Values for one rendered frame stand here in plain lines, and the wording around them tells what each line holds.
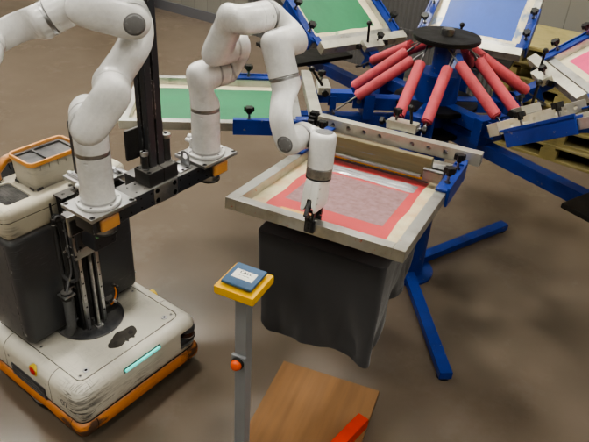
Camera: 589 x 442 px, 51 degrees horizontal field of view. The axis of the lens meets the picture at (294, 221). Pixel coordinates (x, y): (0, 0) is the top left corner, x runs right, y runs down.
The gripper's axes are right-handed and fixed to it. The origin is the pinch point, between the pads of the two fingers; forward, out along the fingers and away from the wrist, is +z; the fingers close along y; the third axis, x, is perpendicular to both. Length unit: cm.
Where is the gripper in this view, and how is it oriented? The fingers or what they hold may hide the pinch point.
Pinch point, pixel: (312, 223)
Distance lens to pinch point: 184.5
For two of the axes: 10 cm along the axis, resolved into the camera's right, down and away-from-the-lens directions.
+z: -1.0, 8.9, 4.5
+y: -4.3, 3.7, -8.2
